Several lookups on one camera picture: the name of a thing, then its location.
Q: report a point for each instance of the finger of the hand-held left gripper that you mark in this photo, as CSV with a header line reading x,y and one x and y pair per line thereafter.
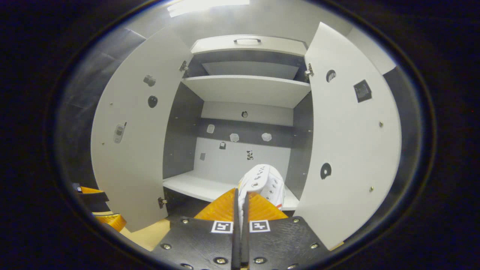
x,y
93,200
112,222

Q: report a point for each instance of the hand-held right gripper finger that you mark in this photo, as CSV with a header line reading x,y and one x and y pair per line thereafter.
x,y
236,232
245,232

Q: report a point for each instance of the white cabinet door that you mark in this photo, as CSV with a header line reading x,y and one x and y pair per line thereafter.
x,y
348,142
131,168

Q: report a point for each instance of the white canvas shoe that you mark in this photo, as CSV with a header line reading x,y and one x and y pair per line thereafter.
x,y
266,180

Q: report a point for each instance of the grey white shoe cabinet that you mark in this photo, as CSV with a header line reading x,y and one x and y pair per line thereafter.
x,y
183,142

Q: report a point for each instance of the metal cabinet door hinge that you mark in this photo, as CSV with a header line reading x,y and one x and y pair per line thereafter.
x,y
183,66
161,202
309,70

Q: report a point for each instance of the white cabinet shelf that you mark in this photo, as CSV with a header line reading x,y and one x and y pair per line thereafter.
x,y
247,90
195,185

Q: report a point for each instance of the black backdrop cloth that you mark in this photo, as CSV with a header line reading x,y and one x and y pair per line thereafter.
x,y
408,131
78,112

